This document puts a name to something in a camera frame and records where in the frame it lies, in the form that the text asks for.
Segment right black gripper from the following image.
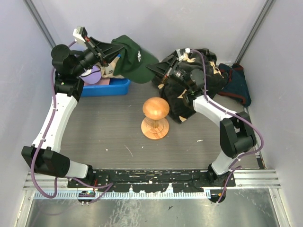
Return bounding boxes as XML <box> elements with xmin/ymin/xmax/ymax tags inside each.
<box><xmin>144</xmin><ymin>56</ymin><xmax>191</xmax><ymax>92</ymax></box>

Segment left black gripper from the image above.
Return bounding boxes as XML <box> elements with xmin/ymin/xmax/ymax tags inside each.
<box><xmin>73</xmin><ymin>36</ymin><xmax>126</xmax><ymax>77</ymax></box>

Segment beige cap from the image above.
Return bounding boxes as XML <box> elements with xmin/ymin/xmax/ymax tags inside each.
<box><xmin>101</xmin><ymin>54</ymin><xmax>124</xmax><ymax>79</ymax></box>

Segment green NY cap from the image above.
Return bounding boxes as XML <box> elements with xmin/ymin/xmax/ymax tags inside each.
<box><xmin>111</xmin><ymin>35</ymin><xmax>159</xmax><ymax>84</ymax></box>

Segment wooden hat stand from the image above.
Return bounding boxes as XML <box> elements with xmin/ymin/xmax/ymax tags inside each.
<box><xmin>141</xmin><ymin>97</ymin><xmax>169</xmax><ymax>140</ymax></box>

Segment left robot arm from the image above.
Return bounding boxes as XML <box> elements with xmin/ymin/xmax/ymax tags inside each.
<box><xmin>21</xmin><ymin>36</ymin><xmax>123</xmax><ymax>187</ymax></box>

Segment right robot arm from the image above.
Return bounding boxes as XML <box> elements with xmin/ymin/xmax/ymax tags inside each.
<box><xmin>146</xmin><ymin>49</ymin><xmax>256</xmax><ymax>186</ymax></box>

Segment purple LA cap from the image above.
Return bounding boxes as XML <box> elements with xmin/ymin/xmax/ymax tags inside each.
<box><xmin>80</xmin><ymin>66</ymin><xmax>102</xmax><ymax>85</ymax></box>

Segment pink cap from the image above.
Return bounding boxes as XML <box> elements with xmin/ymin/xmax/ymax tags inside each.
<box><xmin>97</xmin><ymin>78</ymin><xmax>110</xmax><ymax>86</ymax></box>

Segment blue plastic bin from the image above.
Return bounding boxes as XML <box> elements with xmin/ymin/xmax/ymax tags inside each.
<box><xmin>81</xmin><ymin>78</ymin><xmax>131</xmax><ymax>97</ymax></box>

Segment black floral blanket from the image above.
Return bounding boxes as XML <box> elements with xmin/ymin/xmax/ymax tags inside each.
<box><xmin>151</xmin><ymin>48</ymin><xmax>227</xmax><ymax>123</ymax></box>

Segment navy cloth red trim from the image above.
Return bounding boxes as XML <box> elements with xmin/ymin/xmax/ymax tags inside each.
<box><xmin>218</xmin><ymin>63</ymin><xmax>251</xmax><ymax>107</ymax></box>

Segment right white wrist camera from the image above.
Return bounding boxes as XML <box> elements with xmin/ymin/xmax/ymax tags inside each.
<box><xmin>176</xmin><ymin>48</ymin><xmax>190</xmax><ymax>61</ymax></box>

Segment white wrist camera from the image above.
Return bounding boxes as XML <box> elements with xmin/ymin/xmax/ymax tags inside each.
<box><xmin>176</xmin><ymin>48</ymin><xmax>190</xmax><ymax>61</ymax></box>
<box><xmin>72</xmin><ymin>26</ymin><xmax>88</xmax><ymax>46</ymax></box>

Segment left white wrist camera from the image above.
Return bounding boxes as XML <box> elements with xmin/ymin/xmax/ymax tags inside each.
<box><xmin>72</xmin><ymin>26</ymin><xmax>88</xmax><ymax>46</ymax></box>

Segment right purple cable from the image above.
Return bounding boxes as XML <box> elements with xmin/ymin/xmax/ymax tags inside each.
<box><xmin>189</xmin><ymin>49</ymin><xmax>265</xmax><ymax>204</ymax></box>

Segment purple cable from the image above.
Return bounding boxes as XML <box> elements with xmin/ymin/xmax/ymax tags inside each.
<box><xmin>28</xmin><ymin>40</ymin><xmax>114</xmax><ymax>204</ymax></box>
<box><xmin>189</xmin><ymin>49</ymin><xmax>265</xmax><ymax>204</ymax></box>

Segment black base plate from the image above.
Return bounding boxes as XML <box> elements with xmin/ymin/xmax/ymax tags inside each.
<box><xmin>67</xmin><ymin>169</ymin><xmax>237</xmax><ymax>193</ymax></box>

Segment white slotted cable duct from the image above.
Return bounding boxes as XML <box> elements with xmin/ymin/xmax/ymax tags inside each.
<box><xmin>34</xmin><ymin>189</ymin><xmax>212</xmax><ymax>200</ymax></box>

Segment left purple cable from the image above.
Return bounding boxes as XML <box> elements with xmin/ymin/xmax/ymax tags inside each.
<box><xmin>28</xmin><ymin>40</ymin><xmax>114</xmax><ymax>204</ymax></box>

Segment aluminium front rail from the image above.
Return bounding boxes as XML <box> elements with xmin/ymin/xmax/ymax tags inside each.
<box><xmin>36</xmin><ymin>169</ymin><xmax>281</xmax><ymax>190</ymax></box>

